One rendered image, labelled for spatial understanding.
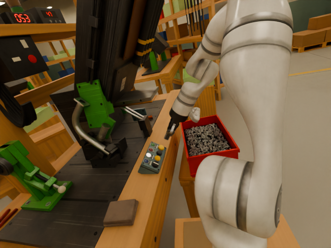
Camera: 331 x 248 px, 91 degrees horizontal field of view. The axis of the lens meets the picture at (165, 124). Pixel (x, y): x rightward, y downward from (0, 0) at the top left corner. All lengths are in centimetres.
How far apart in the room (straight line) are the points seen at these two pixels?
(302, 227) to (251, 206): 143
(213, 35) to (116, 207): 58
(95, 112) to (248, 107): 68
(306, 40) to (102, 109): 603
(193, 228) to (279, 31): 52
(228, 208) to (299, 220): 145
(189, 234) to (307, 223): 121
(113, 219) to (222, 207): 41
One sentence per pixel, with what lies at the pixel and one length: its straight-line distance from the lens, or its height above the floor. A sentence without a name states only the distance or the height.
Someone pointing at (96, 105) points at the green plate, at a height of 117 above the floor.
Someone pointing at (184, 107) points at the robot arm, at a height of 113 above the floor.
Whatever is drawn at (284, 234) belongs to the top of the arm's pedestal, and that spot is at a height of 85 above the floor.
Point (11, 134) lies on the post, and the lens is 96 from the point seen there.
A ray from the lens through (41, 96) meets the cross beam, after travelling 117.
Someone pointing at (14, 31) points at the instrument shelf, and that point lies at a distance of 94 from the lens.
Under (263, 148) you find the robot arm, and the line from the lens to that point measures 22.
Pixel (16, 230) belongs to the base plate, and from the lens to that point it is 87.
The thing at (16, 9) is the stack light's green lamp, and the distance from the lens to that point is 120.
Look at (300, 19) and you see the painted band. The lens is 1041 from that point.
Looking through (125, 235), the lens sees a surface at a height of 90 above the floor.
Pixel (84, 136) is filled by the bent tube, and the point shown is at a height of 105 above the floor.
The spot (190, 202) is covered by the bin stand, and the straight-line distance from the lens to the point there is 93.
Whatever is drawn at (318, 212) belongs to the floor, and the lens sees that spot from 176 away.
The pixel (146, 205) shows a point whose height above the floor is 90.
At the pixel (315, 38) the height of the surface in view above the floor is 30.
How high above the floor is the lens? 138
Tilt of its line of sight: 29 degrees down
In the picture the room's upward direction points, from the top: 15 degrees counter-clockwise
